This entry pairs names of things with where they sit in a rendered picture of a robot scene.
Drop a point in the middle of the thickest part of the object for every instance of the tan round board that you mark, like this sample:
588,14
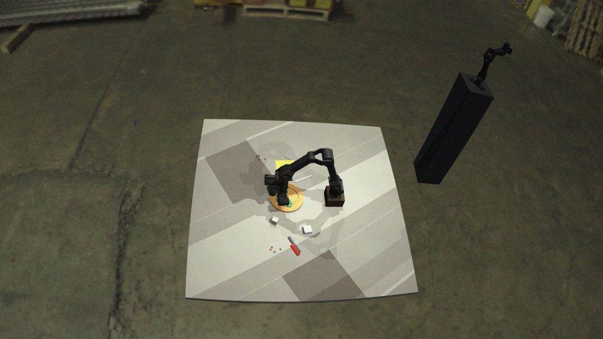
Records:
294,194

